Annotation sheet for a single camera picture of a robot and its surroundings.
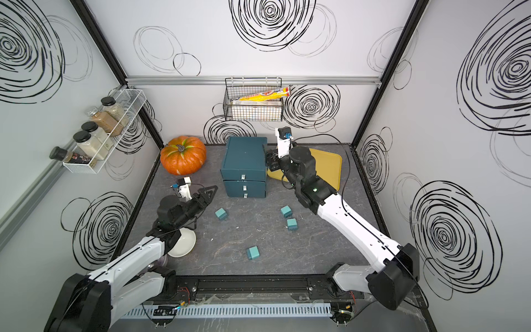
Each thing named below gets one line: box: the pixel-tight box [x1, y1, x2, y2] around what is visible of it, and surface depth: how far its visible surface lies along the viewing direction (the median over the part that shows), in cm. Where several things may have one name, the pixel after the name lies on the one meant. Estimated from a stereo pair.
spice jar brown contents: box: [90, 111, 124, 137], surface depth 75 cm
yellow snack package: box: [231, 86, 292, 102], surface depth 89 cm
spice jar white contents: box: [80, 121, 115, 151], surface depth 70 cm
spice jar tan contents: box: [103, 102, 130, 124], surface depth 77 cm
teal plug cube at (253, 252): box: [246, 245, 260, 261], surface depth 82 cm
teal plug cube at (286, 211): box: [280, 204, 293, 218], surface depth 93 cm
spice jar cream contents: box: [76, 136, 109, 161], surface depth 68 cm
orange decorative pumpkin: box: [159, 135, 207, 176], surface depth 103 cm
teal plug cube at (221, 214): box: [214, 207, 228, 221], surface depth 93 cm
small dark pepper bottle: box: [49, 145, 92, 164], surface depth 62 cm
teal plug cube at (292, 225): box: [286, 217, 298, 232], surface depth 90 cm
